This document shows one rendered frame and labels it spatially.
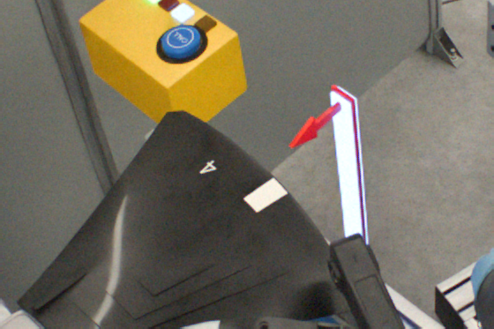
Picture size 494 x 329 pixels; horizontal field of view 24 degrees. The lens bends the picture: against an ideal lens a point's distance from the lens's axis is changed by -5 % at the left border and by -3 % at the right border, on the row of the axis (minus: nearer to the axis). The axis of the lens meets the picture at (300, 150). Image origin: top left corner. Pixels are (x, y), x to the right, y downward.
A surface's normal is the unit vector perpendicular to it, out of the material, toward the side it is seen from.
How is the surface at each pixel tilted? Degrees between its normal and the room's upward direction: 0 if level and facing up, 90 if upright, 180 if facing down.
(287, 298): 20
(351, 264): 7
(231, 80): 90
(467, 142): 0
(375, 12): 90
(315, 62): 90
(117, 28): 0
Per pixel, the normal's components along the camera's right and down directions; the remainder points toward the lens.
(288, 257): 0.22, -0.55
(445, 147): -0.09, -0.62
